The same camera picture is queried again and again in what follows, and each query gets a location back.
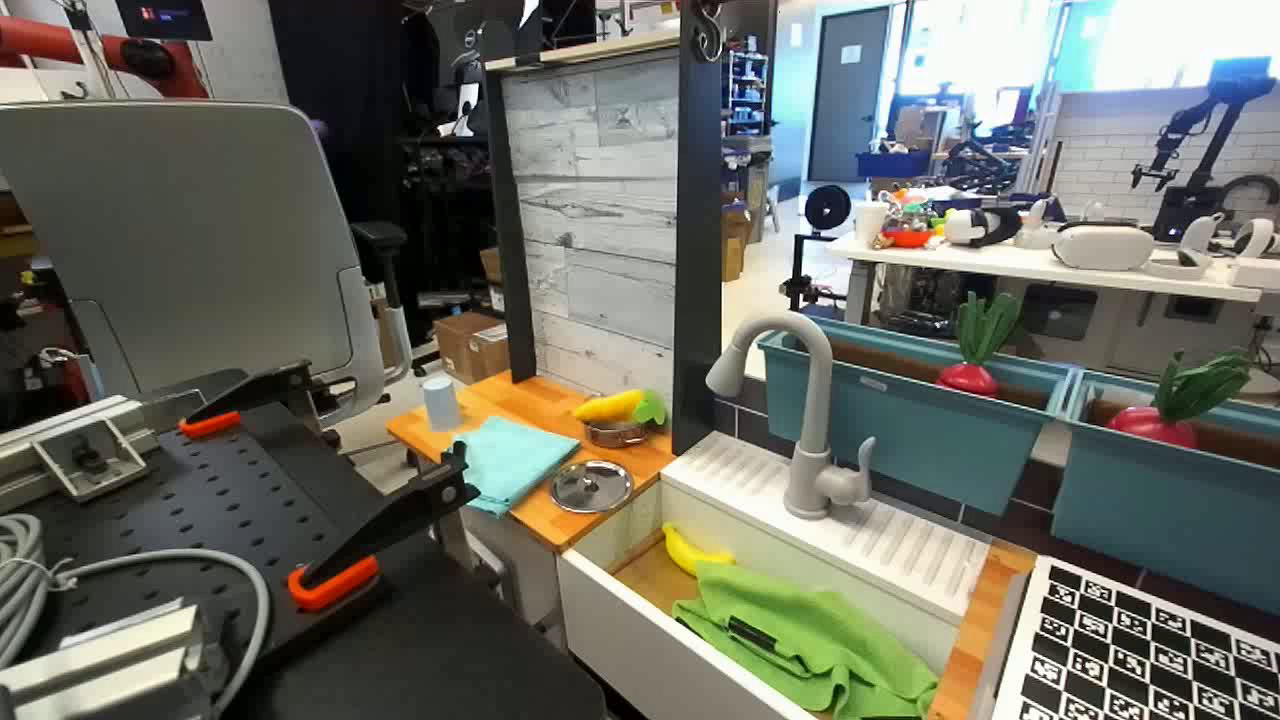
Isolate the blue towel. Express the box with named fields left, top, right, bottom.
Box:
left=452, top=414, right=586, bottom=519

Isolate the green towel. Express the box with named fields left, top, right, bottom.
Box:
left=671, top=560, right=946, bottom=720

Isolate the yellow toy corn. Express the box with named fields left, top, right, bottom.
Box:
left=573, top=384, right=671, bottom=430

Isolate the dark small bowl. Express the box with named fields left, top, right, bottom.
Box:
left=581, top=414, right=660, bottom=450

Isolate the metal bowl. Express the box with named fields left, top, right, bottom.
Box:
left=547, top=456, right=639, bottom=516

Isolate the grey wood pattern backboard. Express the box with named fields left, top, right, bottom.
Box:
left=481, top=51, right=687, bottom=404

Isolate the brown cardboard box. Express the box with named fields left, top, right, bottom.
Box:
left=433, top=309, right=518, bottom=388

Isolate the grey toy faucet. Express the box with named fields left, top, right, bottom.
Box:
left=705, top=310, right=881, bottom=525

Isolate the yellow toy banana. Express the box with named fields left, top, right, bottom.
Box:
left=660, top=519, right=737, bottom=580

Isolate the pale blue plastic cup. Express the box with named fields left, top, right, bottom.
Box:
left=422, top=371, right=464, bottom=430

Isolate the black round fan on stand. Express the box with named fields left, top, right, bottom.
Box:
left=785, top=178, right=856, bottom=315

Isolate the teal planter box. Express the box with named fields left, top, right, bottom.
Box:
left=1049, top=371, right=1280, bottom=617
left=758, top=315, right=1077, bottom=516

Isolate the pile of colourful toys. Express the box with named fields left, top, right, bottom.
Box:
left=871, top=184, right=954, bottom=251

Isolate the black orange bar clamp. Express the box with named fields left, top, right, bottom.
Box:
left=284, top=437, right=481, bottom=617
left=132, top=358, right=354, bottom=450

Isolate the white toy sink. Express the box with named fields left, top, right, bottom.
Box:
left=552, top=427, right=1035, bottom=720

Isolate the red toy radish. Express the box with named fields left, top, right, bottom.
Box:
left=936, top=287, right=1028, bottom=401
left=1109, top=353, right=1258, bottom=450

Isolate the grey door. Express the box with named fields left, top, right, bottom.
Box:
left=807, top=2, right=895, bottom=188

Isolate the white background table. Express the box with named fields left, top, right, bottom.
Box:
left=832, top=237, right=1280, bottom=310

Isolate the black perforated base board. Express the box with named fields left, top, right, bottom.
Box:
left=0, top=396, right=603, bottom=720

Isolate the white rounded device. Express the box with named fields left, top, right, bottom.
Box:
left=1051, top=221, right=1160, bottom=275

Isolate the aluminium extrusion bar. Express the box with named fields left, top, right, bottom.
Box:
left=0, top=594, right=211, bottom=720
left=0, top=391, right=196, bottom=512

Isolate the black white calibration board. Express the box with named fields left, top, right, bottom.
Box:
left=991, top=555, right=1280, bottom=720

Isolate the red pipe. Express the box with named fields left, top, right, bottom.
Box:
left=0, top=10, right=211, bottom=99

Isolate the black frame post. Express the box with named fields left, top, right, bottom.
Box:
left=670, top=0, right=731, bottom=456

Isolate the grey cable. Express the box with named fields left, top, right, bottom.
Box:
left=0, top=512, right=275, bottom=717

